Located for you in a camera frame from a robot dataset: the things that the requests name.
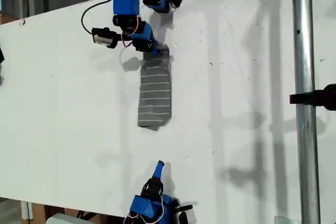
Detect red white servo wire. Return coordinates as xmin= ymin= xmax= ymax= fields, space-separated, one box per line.
xmin=123 ymin=195 xmax=165 ymax=220
xmin=121 ymin=16 xmax=144 ymax=48

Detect black clamp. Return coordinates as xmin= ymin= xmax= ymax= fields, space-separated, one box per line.
xmin=289 ymin=83 xmax=336 ymax=111

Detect grey white-striped towel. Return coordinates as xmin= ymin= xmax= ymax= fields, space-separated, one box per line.
xmin=137 ymin=46 xmax=174 ymax=132

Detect black camera cable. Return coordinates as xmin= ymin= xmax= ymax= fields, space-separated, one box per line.
xmin=81 ymin=0 xmax=116 ymax=35

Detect white box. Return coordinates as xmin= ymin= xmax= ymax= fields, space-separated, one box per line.
xmin=46 ymin=212 xmax=80 ymax=224

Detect black grey-faced camera box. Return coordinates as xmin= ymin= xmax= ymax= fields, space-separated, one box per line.
xmin=91 ymin=27 xmax=113 ymax=47

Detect steel post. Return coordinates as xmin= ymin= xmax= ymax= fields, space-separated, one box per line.
xmin=291 ymin=0 xmax=321 ymax=224

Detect black camera stalk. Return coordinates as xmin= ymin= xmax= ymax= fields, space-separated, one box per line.
xmin=106 ymin=31 xmax=135 ymax=50
xmin=173 ymin=204 xmax=194 ymax=212

